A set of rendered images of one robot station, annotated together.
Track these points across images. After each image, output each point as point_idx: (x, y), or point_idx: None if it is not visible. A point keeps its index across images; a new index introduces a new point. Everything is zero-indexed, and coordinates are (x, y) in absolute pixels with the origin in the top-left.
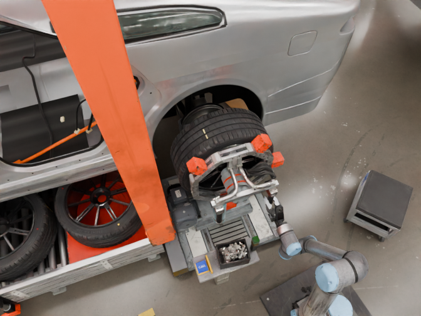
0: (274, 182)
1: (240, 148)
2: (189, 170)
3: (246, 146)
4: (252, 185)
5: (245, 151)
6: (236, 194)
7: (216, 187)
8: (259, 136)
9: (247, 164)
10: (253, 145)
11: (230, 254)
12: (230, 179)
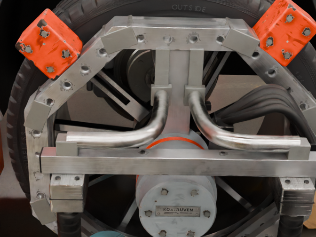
0: (304, 142)
1: (209, 23)
2: (17, 41)
3: (228, 20)
4: (214, 130)
5: (221, 27)
6: (147, 151)
7: (131, 234)
8: (277, 0)
9: (248, 193)
10: (254, 32)
11: None
12: (158, 146)
